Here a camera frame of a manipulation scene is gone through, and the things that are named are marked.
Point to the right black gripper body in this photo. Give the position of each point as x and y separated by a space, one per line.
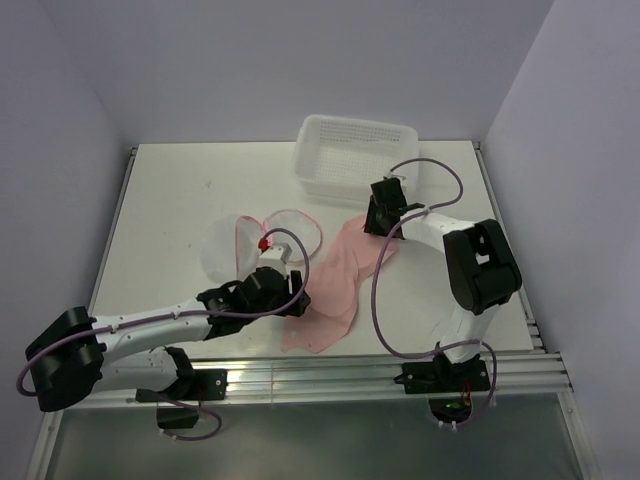
374 223

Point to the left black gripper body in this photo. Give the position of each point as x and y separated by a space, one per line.
282 298

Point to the pink bra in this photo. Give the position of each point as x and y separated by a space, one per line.
334 287

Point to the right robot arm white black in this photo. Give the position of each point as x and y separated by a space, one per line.
482 271

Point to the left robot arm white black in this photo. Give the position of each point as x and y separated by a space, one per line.
78 354

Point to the white plastic perforated basket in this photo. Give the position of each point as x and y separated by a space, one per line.
340 157

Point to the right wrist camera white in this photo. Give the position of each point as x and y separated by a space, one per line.
393 175

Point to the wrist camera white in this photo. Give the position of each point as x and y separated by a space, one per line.
274 255
393 175

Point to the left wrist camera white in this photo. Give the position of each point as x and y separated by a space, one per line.
274 255

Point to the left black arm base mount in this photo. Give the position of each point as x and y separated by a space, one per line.
182 405

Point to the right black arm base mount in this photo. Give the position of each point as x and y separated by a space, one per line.
449 386

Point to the aluminium rail frame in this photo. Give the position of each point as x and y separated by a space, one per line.
328 379

